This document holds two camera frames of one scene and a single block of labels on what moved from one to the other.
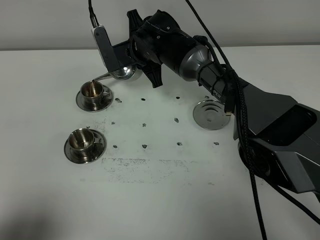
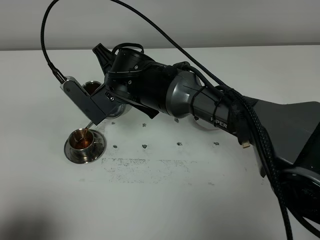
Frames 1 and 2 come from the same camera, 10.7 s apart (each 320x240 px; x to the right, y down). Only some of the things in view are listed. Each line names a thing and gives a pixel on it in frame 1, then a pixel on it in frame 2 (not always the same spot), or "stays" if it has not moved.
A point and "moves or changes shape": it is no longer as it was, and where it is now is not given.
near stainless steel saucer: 98,148 stays
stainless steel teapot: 123,74 moves or changes shape
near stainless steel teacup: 81,141 stays
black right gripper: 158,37 -> 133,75
